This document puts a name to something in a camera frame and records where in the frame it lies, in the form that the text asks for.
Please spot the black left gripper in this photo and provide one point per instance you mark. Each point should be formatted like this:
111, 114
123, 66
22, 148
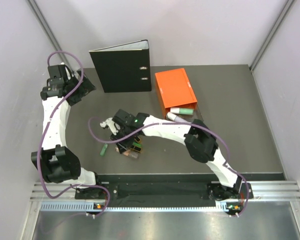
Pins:
84, 88

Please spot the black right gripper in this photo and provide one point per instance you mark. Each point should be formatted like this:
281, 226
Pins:
124, 145

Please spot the peach foundation tube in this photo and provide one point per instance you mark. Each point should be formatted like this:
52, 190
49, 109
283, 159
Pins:
128, 153

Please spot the white cap lilac tube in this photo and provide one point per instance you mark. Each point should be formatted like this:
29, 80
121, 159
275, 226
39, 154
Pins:
175, 118

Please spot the white cap mint tube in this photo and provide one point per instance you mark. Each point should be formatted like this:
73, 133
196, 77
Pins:
182, 111

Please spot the orange plastic box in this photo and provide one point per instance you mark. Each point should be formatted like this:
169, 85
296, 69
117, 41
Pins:
174, 90

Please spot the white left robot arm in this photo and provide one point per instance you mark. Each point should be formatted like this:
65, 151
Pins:
58, 163

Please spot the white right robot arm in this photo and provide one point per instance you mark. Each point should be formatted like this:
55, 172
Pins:
199, 141

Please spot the black lever arch binder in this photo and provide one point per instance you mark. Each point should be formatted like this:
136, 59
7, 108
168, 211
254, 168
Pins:
123, 68

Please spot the aluminium frame rail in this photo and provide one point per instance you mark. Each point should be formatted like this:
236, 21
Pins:
263, 191

